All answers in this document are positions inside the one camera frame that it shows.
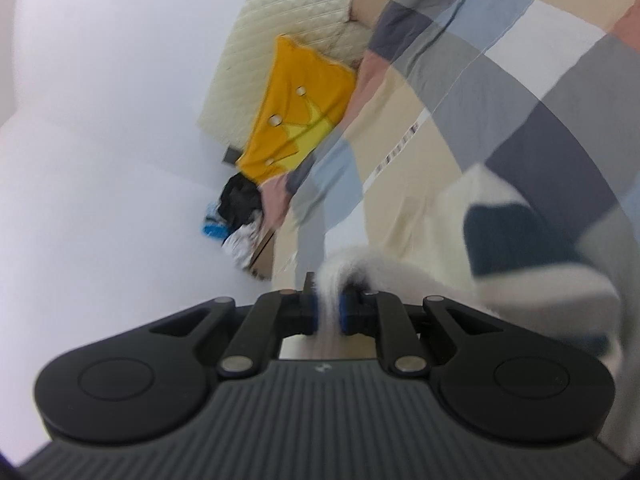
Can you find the white knit sweater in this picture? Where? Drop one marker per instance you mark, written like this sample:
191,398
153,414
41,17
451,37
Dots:
385,270

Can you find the black and white patterned cloth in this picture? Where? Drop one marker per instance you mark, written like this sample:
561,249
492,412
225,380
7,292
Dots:
242,245

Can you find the checkered patchwork duvet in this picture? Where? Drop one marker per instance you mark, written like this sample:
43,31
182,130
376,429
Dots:
450,85

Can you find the blue plastic item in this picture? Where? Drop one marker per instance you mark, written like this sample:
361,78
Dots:
215,225

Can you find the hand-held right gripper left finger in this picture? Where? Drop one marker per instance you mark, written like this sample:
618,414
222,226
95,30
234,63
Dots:
311,310

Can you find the cream quilted headboard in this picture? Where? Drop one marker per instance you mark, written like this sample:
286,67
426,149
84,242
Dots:
280,10

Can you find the dark cloth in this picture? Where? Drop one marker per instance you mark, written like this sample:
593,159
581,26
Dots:
240,200

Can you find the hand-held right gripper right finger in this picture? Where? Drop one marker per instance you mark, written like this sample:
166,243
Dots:
344,312

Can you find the yellow crown pillow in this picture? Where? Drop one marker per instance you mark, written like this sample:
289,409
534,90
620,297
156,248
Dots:
290,110

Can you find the grey wall socket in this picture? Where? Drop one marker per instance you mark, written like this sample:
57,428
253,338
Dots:
231,156

